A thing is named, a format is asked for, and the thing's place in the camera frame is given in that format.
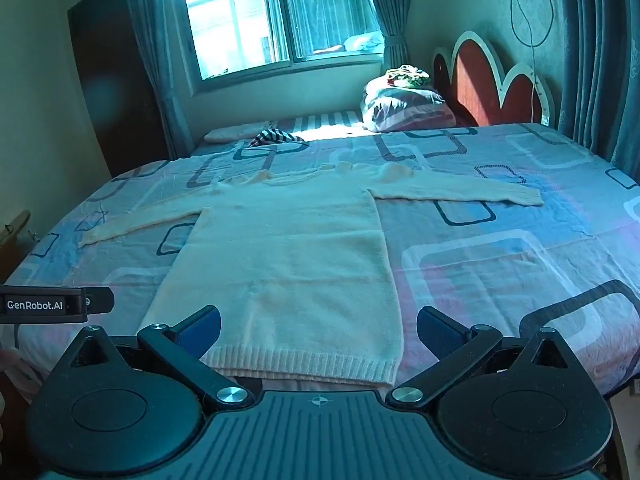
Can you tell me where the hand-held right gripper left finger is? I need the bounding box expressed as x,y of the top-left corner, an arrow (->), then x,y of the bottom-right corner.
67,305 -> 256,407

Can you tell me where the hanging wall cable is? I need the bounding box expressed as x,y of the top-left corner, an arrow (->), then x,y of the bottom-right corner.
509,0 -> 557,126

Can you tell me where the pink flat pillow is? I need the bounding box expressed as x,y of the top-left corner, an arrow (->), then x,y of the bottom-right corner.
204,121 -> 273,144

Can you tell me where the white bundle outside window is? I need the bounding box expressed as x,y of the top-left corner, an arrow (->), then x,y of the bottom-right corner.
342,33 -> 385,54

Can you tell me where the colourful folded cloth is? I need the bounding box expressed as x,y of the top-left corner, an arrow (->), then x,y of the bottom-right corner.
384,64 -> 432,90

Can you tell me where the red scalloped headboard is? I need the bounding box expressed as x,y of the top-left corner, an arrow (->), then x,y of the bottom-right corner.
431,30 -> 557,128

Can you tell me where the blue-grey window curtain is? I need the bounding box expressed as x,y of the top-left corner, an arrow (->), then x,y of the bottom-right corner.
357,0 -> 414,75
122,0 -> 195,160

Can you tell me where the dark wooden door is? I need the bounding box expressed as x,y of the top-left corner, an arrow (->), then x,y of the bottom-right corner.
67,0 -> 172,179

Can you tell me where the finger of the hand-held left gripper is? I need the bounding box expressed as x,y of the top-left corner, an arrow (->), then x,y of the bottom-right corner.
82,287 -> 115,314

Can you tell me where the blue-grey wall curtain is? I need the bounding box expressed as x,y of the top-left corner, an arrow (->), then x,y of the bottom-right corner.
555,0 -> 640,171

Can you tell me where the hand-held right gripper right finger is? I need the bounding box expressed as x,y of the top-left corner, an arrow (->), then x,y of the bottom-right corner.
387,306 -> 573,408

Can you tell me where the striped pillow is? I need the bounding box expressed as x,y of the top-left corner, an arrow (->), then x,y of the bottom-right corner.
360,77 -> 458,134

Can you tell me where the cream knit sweater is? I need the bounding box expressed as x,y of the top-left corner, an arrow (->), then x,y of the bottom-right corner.
77,162 -> 545,389

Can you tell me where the wooden furniture edge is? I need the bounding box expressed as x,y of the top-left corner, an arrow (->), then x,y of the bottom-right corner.
0,210 -> 32,286

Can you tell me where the black and white striped cloth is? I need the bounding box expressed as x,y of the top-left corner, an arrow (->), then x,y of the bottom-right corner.
248,129 -> 306,150

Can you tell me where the patterned bed sheet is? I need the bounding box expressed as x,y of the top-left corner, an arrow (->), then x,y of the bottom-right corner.
5,122 -> 640,403

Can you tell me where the striped mattress cover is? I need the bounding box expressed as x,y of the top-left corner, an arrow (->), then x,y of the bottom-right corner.
270,110 -> 365,136

